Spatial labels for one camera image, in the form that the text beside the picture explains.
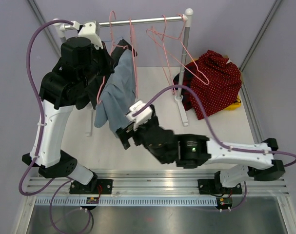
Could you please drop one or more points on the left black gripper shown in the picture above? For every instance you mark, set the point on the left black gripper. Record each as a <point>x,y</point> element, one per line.
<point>108,62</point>

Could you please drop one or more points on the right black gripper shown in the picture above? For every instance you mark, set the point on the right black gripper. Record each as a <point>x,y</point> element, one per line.
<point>125,136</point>

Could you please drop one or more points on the light grey-blue skirt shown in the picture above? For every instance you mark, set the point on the light grey-blue skirt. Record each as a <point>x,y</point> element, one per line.
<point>118,95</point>

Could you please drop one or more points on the pink hanger with tan skirt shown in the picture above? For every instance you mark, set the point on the pink hanger with tan skirt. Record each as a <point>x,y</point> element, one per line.
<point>183,39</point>

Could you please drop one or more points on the red polka dot skirt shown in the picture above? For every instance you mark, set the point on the red polka dot skirt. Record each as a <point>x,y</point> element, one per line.
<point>217,82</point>

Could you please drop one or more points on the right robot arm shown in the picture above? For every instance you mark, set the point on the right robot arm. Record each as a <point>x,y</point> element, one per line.
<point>190,151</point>

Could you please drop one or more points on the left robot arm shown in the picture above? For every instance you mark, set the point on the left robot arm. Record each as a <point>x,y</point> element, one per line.
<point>81,62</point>

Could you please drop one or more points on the dark grey dotted skirt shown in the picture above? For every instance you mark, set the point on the dark grey dotted skirt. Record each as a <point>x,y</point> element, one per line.
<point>93,91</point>

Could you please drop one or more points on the white and silver clothes rack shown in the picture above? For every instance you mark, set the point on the white and silver clothes rack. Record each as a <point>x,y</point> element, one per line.
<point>62,27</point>

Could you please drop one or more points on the yellow plastic bin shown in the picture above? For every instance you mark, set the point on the yellow plastic bin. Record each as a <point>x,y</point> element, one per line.
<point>234,105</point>

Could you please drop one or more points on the blue wire hanger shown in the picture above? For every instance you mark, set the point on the blue wire hanger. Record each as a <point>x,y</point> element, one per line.
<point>113,42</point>

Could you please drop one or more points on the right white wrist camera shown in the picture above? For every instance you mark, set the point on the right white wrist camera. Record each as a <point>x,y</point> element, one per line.
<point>139,114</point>

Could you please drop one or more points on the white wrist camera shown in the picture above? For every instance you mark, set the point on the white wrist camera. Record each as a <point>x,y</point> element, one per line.
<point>89,30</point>
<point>139,114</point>

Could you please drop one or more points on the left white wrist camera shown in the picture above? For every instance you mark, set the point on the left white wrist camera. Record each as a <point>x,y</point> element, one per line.
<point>89,30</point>

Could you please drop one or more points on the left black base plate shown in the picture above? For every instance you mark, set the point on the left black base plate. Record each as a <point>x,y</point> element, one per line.
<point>104,186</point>

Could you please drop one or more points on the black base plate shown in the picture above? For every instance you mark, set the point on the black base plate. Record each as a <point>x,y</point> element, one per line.
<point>210,187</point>
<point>104,186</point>

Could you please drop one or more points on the white slotted cable duct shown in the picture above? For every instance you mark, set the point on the white slotted cable duct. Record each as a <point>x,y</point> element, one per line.
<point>128,201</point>

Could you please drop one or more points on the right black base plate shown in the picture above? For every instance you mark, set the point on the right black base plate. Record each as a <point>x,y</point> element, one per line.
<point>210,187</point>

